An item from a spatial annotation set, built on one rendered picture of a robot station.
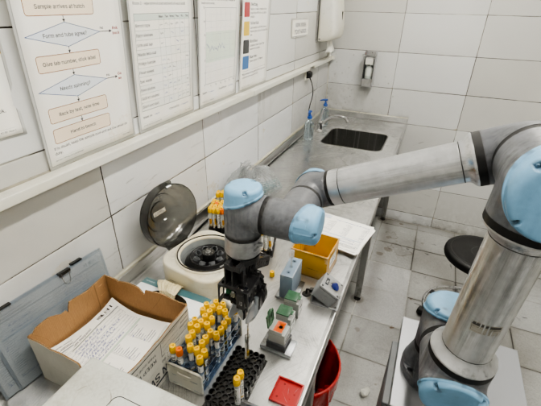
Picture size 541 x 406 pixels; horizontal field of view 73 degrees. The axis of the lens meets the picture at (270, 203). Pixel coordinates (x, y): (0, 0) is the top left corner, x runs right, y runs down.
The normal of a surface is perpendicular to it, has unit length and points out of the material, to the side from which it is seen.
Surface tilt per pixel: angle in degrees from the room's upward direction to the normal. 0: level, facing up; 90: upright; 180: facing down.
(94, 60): 94
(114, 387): 0
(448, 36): 90
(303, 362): 0
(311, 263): 90
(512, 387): 1
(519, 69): 90
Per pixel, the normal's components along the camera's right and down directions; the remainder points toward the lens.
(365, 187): -0.39, 0.38
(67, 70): 0.92, 0.26
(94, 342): 0.00, -0.87
